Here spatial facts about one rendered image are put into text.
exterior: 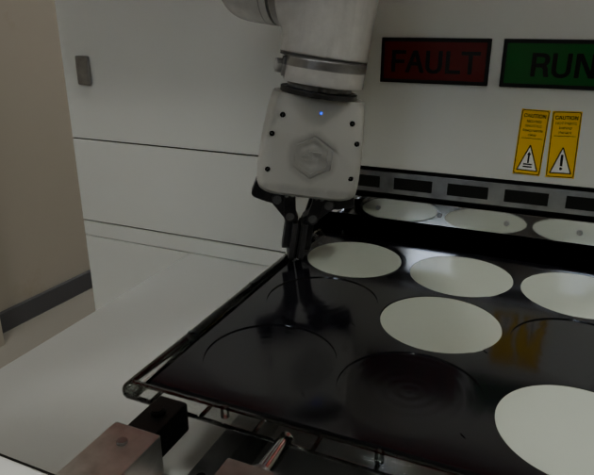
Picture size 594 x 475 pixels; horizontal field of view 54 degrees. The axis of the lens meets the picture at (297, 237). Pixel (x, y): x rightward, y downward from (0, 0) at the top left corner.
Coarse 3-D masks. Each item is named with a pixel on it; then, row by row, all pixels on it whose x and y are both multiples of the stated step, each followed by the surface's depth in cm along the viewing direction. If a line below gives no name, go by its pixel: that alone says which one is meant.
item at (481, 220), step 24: (360, 192) 73; (384, 216) 71; (408, 216) 70; (432, 216) 69; (456, 216) 67; (480, 216) 66; (504, 216) 65; (528, 216) 64; (552, 216) 64; (576, 240) 63
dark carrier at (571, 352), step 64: (256, 320) 50; (320, 320) 51; (512, 320) 50; (576, 320) 51; (192, 384) 42; (256, 384) 42; (320, 384) 42; (384, 384) 42; (448, 384) 42; (512, 384) 42; (576, 384) 42; (384, 448) 36; (448, 448) 35
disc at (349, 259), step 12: (312, 252) 65; (324, 252) 65; (336, 252) 65; (348, 252) 65; (360, 252) 65; (372, 252) 65; (384, 252) 65; (312, 264) 62; (324, 264) 62; (336, 264) 62; (348, 264) 62; (360, 264) 62; (372, 264) 62; (384, 264) 62; (396, 264) 62; (348, 276) 59; (360, 276) 59; (372, 276) 59
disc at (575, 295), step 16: (560, 272) 60; (528, 288) 57; (544, 288) 57; (560, 288) 57; (576, 288) 57; (592, 288) 57; (544, 304) 53; (560, 304) 53; (576, 304) 53; (592, 304) 53
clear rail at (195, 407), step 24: (144, 384) 41; (192, 408) 39; (216, 408) 39; (240, 432) 38; (264, 432) 37; (288, 432) 37; (312, 432) 36; (336, 456) 35; (360, 456) 35; (384, 456) 34
